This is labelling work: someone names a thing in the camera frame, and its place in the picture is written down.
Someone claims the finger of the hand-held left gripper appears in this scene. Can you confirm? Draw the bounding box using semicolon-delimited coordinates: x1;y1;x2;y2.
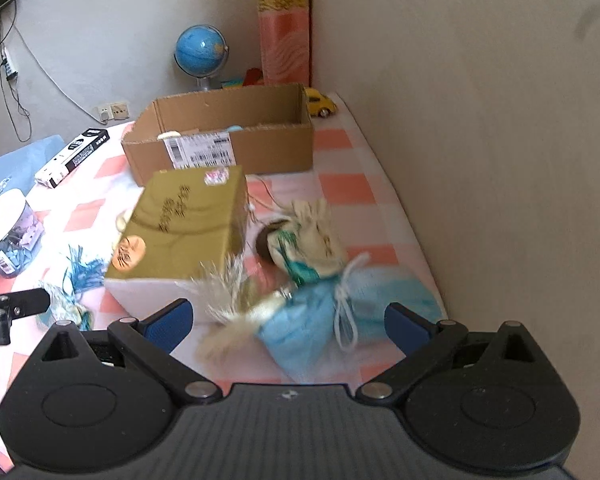
0;287;52;346

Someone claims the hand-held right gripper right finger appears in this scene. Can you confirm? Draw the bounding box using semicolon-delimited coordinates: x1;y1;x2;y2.
355;302;536;404

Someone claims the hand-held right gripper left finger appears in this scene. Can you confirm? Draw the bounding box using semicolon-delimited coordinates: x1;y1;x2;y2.
36;298;223;404

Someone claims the light blue drawstring pouch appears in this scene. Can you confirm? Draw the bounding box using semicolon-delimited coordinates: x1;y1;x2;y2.
256;252;443;382

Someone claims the brown cardboard box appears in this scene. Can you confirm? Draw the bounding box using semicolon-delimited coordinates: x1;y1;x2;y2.
121;82;315;187

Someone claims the blue and cream tassel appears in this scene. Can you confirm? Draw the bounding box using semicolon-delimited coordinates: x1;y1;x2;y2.
39;281;95;332

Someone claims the clear jar with white lid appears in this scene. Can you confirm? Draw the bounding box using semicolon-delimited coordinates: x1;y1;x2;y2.
0;187;45;279

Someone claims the gold tissue pack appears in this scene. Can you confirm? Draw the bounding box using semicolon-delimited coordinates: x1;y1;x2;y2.
103;164;250;322

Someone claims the cream fringed pouch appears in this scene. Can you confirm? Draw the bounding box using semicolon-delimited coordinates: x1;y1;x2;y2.
278;198;352;282

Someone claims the blue leaf print pillow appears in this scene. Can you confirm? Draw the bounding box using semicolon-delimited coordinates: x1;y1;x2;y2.
0;134;64;211

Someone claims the brown round ornament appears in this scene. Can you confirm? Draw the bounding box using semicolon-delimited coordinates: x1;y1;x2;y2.
254;221;284;267

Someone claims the black and white carton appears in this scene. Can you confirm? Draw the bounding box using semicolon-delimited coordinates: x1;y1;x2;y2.
33;127;111;190

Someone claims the white power strip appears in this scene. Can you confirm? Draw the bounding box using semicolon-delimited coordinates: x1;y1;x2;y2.
2;47;19;82

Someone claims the yellow toy car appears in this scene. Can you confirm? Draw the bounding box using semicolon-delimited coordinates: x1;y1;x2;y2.
303;87;337;119

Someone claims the blue desk globe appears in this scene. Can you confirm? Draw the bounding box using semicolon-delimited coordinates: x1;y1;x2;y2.
172;24;230;92

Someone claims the pink patterned curtain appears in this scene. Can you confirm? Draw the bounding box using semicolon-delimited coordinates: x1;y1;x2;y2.
253;0;312;89

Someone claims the thin cord with bead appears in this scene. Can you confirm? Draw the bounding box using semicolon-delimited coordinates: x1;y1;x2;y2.
246;175;293;212

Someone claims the black cable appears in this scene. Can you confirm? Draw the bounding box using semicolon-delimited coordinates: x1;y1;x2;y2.
0;14;32;142

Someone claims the grey wall cable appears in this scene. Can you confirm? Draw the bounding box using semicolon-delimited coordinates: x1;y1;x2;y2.
14;35;107;124

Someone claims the white wall socket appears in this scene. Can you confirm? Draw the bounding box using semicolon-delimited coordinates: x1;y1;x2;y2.
95;101;131;122

